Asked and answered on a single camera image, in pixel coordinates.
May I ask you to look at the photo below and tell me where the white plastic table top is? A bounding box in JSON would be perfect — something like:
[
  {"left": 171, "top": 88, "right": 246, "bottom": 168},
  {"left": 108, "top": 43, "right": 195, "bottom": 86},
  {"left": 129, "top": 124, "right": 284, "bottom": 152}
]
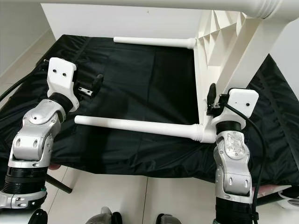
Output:
[{"left": 194, "top": 8, "right": 296, "bottom": 143}]

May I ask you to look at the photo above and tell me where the black cloth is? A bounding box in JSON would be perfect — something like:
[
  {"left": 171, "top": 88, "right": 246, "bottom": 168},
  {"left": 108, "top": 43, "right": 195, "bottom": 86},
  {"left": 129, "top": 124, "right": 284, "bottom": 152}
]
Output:
[{"left": 0, "top": 34, "right": 299, "bottom": 188}]

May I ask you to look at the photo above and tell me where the white round appliance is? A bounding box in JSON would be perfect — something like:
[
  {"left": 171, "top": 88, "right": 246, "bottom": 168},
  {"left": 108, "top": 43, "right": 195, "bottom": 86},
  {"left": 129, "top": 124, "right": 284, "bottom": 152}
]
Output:
[{"left": 279, "top": 186, "right": 299, "bottom": 210}]

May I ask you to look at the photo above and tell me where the grey robot right foot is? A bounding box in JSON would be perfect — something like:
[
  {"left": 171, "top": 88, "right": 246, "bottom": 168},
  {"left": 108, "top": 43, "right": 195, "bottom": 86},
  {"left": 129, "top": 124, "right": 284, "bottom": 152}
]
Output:
[{"left": 155, "top": 213, "right": 183, "bottom": 224}]

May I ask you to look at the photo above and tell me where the grey robot foot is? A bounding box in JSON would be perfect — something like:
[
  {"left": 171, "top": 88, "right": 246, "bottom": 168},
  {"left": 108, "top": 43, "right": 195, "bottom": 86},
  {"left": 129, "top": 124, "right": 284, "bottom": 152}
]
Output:
[
  {"left": 85, "top": 206, "right": 122, "bottom": 224},
  {"left": 155, "top": 213, "right": 183, "bottom": 224}
]

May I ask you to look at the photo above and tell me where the grey robot left foot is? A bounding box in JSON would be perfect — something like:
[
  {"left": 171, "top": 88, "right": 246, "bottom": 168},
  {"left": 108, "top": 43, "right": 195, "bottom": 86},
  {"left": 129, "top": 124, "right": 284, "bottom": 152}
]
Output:
[{"left": 85, "top": 206, "right": 122, "bottom": 224}]

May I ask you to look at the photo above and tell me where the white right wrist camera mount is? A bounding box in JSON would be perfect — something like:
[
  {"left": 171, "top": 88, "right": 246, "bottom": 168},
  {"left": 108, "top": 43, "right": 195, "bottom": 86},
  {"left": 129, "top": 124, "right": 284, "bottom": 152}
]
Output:
[{"left": 211, "top": 87, "right": 260, "bottom": 131}]

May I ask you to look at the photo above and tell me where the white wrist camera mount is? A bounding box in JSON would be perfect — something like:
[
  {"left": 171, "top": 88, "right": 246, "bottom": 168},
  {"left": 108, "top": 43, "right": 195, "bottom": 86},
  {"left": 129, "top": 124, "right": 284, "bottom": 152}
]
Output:
[
  {"left": 47, "top": 57, "right": 79, "bottom": 111},
  {"left": 211, "top": 87, "right": 260, "bottom": 131}
]

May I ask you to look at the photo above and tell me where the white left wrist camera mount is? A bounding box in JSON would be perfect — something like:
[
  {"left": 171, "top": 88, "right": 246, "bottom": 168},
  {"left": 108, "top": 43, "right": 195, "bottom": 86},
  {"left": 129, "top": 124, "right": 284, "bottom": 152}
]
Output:
[{"left": 47, "top": 57, "right": 79, "bottom": 111}]

